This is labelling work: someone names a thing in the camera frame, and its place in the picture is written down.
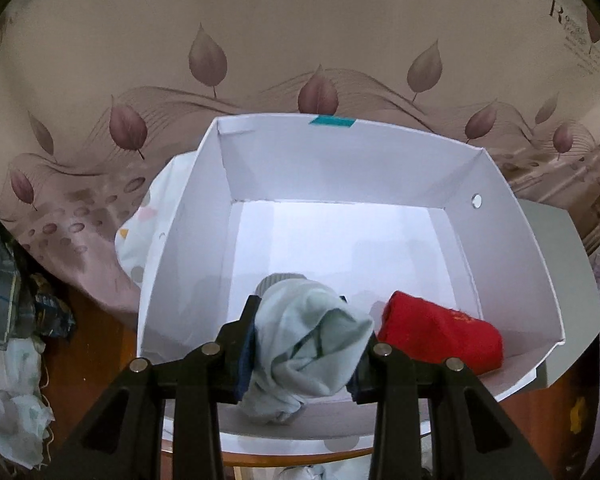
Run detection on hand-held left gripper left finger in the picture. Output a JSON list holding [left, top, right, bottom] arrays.
[[55, 295, 262, 480]]

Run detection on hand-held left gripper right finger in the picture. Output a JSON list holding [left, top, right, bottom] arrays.
[[347, 341, 551, 480]]

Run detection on light green sock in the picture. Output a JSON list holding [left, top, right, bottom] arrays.
[[239, 272, 375, 426]]

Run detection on red underwear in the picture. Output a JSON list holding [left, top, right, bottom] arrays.
[[375, 290, 504, 376]]

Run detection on white shoe box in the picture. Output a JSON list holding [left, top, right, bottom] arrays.
[[136, 113, 566, 443]]

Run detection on white dotted sheet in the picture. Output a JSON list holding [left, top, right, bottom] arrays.
[[114, 152, 381, 456]]

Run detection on blue printed packet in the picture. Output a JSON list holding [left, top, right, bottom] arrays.
[[30, 275, 76, 341]]

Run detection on small yellow object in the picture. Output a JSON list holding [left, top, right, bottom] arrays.
[[570, 396, 588, 433]]

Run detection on white leaf-print cloth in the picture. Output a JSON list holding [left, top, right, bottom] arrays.
[[0, 335, 56, 471]]

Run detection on leaf-printed pink bedsheet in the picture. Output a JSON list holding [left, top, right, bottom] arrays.
[[0, 0, 600, 321]]

